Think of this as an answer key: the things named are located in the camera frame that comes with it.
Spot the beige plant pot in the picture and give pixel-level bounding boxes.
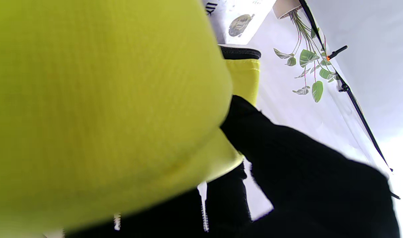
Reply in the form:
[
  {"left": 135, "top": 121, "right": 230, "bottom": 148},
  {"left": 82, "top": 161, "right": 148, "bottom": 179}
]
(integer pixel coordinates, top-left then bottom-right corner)
[{"left": 273, "top": 0, "right": 303, "bottom": 19}]

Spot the black stand leg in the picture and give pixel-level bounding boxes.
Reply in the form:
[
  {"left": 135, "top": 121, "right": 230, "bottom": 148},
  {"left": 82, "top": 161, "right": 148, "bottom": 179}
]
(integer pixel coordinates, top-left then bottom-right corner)
[{"left": 298, "top": 0, "right": 401, "bottom": 200}]

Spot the dark green leaf plant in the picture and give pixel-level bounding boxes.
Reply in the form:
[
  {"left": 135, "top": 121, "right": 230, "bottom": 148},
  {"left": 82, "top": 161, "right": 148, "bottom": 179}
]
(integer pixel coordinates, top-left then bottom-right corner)
[{"left": 273, "top": 9, "right": 338, "bottom": 103}]

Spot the blue and yellow school backpack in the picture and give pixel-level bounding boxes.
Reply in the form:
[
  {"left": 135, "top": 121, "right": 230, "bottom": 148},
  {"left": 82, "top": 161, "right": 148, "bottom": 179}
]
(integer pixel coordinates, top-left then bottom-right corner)
[{"left": 0, "top": 0, "right": 262, "bottom": 238}]

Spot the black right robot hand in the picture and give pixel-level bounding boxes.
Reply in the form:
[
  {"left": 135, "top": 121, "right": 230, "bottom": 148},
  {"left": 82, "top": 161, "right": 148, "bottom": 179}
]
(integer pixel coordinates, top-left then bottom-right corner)
[{"left": 66, "top": 94, "right": 401, "bottom": 238}]

